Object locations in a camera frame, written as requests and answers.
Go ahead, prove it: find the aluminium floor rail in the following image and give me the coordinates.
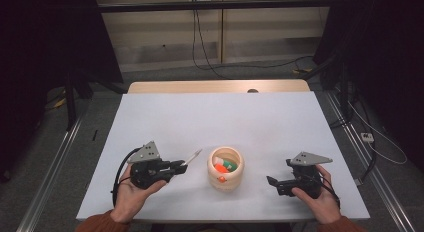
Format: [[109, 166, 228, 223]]
[[324, 91, 418, 232], [15, 110, 88, 232]]

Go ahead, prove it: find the green white glue stick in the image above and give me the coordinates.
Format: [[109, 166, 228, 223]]
[[213, 156, 239, 172]]

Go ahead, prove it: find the black wall cable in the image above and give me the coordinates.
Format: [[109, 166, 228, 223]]
[[191, 9, 315, 72], [194, 9, 234, 81]]

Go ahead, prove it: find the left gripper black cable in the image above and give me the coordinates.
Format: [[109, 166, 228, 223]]
[[111, 146, 143, 208]]

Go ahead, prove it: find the black metal stand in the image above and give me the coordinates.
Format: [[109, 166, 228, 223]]
[[301, 53, 355, 124], [62, 71, 128, 132]]

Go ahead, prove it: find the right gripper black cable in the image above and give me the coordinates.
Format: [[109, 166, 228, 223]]
[[316, 177, 341, 210]]

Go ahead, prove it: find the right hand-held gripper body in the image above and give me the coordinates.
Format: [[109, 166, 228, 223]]
[[285, 151, 334, 199]]

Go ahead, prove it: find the orange highlighter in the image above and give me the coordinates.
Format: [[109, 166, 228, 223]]
[[213, 162, 231, 174]]

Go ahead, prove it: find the black floor cable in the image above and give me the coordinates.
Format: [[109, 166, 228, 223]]
[[359, 140, 379, 184]]

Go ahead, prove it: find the silver pen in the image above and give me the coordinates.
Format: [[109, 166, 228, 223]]
[[181, 148, 203, 167]]

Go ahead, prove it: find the person's right hand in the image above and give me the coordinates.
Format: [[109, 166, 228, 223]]
[[291, 164, 342, 225]]

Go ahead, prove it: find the black horizontal bar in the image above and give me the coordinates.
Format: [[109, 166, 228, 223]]
[[96, 0, 334, 14]]

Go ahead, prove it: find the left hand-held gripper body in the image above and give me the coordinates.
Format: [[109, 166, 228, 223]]
[[126, 140, 168, 190]]

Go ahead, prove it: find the black curtain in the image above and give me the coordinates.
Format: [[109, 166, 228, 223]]
[[313, 0, 424, 173], [0, 0, 125, 184]]

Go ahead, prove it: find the white floor cable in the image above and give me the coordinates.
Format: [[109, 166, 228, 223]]
[[346, 100, 409, 166]]

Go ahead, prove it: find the person's left hand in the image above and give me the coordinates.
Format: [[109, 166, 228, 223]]
[[110, 163, 168, 224]]

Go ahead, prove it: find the cream ribbed pen holder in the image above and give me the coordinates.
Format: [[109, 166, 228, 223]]
[[206, 145, 246, 193]]

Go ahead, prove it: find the white table mat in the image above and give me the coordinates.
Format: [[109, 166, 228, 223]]
[[75, 91, 371, 224]]

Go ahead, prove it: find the wooden table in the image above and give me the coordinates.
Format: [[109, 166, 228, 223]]
[[127, 79, 311, 94]]

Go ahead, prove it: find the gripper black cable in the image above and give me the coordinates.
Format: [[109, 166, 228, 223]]
[[111, 146, 143, 208], [316, 177, 341, 210]]

